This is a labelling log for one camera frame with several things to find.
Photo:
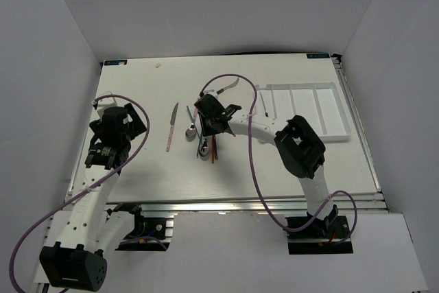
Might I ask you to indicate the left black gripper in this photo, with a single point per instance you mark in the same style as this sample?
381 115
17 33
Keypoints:
136 126

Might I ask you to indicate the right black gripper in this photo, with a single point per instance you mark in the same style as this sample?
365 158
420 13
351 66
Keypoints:
206 131

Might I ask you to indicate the pink handled knife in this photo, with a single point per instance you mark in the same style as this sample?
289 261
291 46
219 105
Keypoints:
172 124

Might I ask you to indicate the floral handled knife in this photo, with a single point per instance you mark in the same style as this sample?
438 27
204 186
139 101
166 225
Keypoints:
263 104

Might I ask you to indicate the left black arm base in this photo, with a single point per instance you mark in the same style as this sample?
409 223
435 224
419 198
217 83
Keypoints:
148 233

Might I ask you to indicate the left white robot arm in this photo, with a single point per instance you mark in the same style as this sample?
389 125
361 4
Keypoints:
77 259

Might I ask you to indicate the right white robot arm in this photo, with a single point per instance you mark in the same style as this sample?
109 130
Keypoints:
299 147

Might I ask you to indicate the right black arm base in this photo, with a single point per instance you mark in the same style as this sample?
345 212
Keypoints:
316 240

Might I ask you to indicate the dark thin chopstick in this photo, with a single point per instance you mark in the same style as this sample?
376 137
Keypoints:
215 147

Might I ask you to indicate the green chopstick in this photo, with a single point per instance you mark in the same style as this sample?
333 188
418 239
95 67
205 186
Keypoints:
198 147

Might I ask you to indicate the left blue corner label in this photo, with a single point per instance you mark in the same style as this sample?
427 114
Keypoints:
115 62

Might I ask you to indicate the white divided utensil tray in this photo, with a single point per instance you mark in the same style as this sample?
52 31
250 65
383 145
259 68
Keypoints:
319 103

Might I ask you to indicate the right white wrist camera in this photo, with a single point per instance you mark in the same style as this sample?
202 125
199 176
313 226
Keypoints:
211 94

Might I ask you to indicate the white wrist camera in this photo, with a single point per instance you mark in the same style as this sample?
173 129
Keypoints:
107 101
211 94

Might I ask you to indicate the pink handled spoon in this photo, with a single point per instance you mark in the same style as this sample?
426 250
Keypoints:
191 132

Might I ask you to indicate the green handled spoon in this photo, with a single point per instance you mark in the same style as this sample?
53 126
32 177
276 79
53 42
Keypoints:
204 148

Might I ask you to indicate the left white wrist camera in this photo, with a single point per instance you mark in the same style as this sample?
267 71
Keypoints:
107 101

